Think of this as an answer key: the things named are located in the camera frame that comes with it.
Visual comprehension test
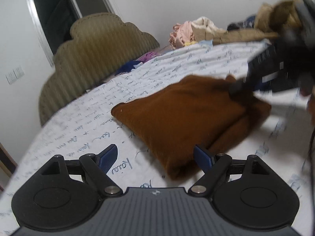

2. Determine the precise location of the dark window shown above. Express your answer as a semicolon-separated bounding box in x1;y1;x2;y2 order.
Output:
27;0;114;67

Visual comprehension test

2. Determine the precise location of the pink garment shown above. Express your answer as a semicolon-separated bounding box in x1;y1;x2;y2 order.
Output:
169;21;195;50

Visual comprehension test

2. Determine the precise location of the tan fur-trimmed coat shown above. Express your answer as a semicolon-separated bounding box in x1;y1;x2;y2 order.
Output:
213;0;303;45

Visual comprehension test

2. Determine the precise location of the light blue garment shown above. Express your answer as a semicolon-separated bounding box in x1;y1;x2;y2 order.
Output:
199;40;213;47

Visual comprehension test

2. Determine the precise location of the navy blue garment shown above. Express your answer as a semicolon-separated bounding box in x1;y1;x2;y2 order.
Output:
115;60;143;75

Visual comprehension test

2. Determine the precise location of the olive scalloped headboard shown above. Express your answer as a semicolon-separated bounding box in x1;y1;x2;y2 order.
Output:
38;13;160;126

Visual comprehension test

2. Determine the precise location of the white wall switch panel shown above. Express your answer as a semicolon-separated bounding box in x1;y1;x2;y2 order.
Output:
5;67;25;85

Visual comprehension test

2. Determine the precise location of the purple garment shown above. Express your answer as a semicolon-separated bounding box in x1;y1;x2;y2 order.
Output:
136;51;161;63

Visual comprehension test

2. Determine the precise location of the brown knit garment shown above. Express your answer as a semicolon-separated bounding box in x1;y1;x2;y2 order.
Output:
111;75;271;180

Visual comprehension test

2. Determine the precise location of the cream fluffy garment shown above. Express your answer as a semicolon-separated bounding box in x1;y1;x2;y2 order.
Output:
191;17;227;42

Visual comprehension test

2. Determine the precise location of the white script-print bed sheet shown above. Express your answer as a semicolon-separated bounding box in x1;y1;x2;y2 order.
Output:
1;41;313;235

